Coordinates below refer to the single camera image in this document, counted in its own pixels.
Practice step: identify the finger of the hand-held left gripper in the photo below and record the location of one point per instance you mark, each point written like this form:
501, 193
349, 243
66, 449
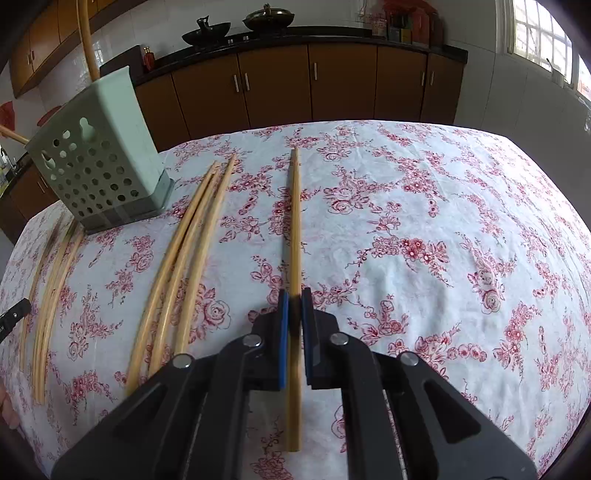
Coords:
14, 316

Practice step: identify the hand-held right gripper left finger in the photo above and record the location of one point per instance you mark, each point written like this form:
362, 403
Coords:
283, 341

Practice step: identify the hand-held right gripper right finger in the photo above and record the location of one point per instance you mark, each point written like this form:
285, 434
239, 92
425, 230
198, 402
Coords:
308, 341

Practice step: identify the wooden chopstick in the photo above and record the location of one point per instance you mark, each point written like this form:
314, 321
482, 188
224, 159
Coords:
294, 221
57, 318
32, 304
48, 318
197, 277
159, 284
87, 41
178, 281
11, 133

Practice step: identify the green perforated utensil holder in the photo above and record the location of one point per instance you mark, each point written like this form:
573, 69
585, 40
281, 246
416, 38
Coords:
106, 138

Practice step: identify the person's left hand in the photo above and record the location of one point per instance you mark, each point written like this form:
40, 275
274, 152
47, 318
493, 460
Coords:
7, 410

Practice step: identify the floral tablecloth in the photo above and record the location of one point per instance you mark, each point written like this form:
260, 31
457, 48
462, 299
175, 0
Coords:
392, 207

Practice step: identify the hanging red plastic bag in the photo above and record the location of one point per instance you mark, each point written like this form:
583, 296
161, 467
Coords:
7, 115

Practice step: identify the red basin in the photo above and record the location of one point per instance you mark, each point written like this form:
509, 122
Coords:
48, 115

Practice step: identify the wooden base cabinets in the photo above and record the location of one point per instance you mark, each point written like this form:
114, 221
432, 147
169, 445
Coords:
277, 87

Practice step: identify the dark chopping board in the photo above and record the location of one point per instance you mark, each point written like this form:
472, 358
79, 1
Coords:
115, 57

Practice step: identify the small red bottle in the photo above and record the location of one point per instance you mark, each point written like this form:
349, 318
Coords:
149, 60

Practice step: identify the black countertop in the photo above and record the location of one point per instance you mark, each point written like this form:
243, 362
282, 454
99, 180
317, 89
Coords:
323, 36

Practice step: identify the black wok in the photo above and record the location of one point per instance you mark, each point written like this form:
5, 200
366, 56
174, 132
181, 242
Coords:
205, 36

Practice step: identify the dark pot with lid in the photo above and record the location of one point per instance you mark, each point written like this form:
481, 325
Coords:
268, 19

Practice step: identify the colourful box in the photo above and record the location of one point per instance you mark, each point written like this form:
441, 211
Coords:
399, 30

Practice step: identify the dark red sauce bottle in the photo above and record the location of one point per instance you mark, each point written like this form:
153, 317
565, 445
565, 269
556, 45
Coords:
437, 30

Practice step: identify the white cup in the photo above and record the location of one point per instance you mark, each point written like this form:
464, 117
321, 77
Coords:
557, 77

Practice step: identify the window with cup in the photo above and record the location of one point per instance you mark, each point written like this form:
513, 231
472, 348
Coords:
531, 27

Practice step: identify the wooden wall cabinets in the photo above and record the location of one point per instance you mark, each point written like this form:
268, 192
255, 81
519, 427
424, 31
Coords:
44, 32

